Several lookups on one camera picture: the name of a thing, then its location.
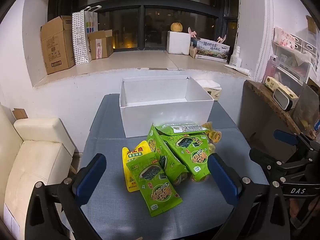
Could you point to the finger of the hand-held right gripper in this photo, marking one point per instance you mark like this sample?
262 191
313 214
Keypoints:
261 156
286 137

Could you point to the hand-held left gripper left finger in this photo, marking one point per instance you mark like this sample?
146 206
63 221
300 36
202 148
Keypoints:
88 180

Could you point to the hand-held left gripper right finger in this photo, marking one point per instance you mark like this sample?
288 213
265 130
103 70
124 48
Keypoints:
222 180

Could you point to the green seaweed snack packet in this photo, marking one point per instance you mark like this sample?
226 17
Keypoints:
193 157
157 192
182 128
153 142

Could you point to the yellow snack packet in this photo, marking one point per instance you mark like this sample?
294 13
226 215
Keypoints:
132 160

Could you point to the white cardboard box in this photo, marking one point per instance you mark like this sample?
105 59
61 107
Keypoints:
162 117

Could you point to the clear plastic bag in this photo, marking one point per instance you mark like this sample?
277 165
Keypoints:
307 110

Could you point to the small white device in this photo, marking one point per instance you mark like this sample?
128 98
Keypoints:
282 100

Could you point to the round wooden side table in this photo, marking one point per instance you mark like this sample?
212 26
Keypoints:
260 110

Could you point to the grey table cloth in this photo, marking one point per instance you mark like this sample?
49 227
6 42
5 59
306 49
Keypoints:
107 135

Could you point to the yellow tissue pack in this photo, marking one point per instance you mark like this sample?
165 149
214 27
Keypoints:
275 83

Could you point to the cream leather armchair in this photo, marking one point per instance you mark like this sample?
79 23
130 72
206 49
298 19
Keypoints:
32 160

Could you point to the plastic storage drawers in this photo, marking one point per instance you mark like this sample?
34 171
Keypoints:
295 65

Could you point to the white paper envelope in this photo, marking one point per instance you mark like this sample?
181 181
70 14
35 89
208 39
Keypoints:
237 69

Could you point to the white tissue pack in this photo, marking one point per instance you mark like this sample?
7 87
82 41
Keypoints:
210 86

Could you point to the white plastic bottle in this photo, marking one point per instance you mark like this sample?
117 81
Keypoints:
235 57

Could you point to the cardboard scrap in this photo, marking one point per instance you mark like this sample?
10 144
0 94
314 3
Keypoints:
19 113

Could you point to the pink floral pouch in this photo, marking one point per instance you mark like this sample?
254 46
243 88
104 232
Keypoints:
285 38

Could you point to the printed landscape gift box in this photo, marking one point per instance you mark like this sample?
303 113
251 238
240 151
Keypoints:
212 51

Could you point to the pink toy figure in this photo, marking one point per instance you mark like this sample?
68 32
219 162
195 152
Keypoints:
221 39
192 35

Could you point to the small brown carton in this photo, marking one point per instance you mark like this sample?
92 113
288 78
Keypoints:
193 52

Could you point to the small open cardboard box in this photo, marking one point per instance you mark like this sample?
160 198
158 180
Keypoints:
100 46

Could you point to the large brown cardboard box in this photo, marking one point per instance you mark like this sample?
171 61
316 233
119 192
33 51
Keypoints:
55 47

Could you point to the dotted white paper bag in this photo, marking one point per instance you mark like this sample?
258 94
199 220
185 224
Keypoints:
80 42

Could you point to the white foam box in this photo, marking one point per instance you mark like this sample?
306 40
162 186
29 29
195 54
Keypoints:
178 42

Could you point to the round yellow fruit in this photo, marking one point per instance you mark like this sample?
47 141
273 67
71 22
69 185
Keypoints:
176 27

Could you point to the brown wall note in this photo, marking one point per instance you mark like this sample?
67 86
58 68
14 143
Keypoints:
311 24

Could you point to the black window frame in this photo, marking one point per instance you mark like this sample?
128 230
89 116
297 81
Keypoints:
142 2

